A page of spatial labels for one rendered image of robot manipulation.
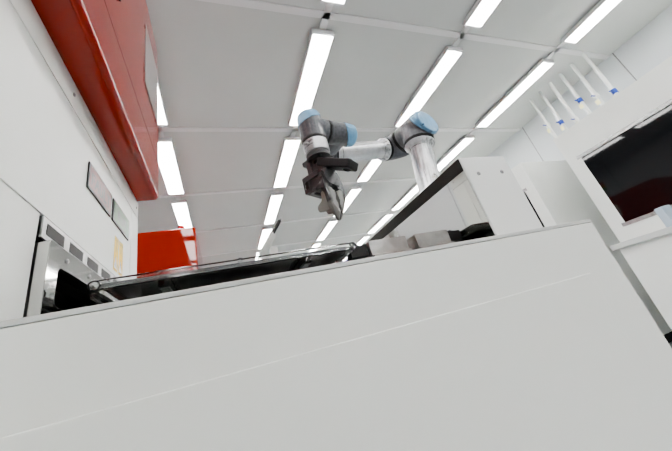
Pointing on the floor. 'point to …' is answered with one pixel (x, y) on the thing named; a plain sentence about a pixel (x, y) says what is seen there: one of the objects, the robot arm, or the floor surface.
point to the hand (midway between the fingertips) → (340, 214)
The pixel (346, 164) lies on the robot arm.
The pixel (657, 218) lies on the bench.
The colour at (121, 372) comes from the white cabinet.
